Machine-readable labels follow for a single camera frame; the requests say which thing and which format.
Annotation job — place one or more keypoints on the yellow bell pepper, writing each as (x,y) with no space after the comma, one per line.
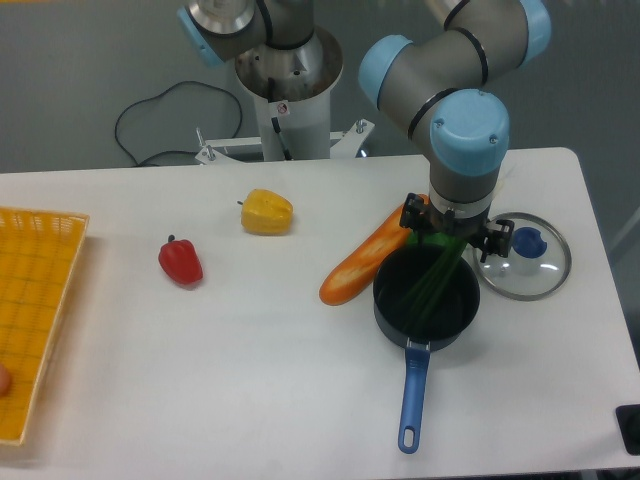
(264,212)

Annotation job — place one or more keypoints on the orange baguette bread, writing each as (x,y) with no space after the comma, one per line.
(357,271)

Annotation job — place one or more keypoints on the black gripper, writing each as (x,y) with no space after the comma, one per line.
(467,222)

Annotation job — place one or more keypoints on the glass pot lid blue knob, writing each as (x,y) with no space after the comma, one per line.
(538,262)

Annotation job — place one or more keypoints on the green bell pepper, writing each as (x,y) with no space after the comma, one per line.
(431,240)

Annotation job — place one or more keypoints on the red bell pepper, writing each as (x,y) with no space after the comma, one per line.
(180,262)

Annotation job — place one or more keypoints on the green onion stalk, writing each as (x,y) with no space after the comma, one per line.
(420,303)

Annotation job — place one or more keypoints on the yellow woven basket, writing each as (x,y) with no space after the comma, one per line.
(39,252)

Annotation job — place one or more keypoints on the black device at table edge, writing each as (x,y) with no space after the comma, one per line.
(628,418)

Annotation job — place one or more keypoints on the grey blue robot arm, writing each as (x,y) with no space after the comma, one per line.
(434,92)

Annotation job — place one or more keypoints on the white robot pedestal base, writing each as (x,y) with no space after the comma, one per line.
(291,92)

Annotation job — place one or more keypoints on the black pot blue handle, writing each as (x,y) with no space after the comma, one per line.
(393,278)

